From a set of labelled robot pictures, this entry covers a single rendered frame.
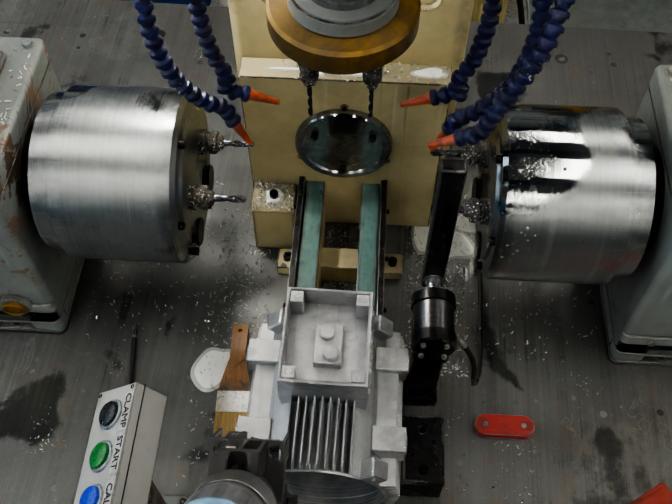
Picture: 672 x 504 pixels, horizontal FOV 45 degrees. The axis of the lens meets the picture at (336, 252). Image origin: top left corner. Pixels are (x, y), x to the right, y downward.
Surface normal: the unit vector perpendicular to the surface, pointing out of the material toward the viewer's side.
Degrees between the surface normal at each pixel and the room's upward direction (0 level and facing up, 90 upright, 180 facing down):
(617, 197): 39
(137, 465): 53
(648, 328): 90
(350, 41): 0
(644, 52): 0
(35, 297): 90
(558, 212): 47
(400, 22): 0
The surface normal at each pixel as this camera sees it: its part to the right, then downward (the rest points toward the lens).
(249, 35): -0.06, 0.84
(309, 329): 0.00, -0.55
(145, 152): -0.03, -0.15
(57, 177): -0.04, 0.18
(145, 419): 0.79, -0.29
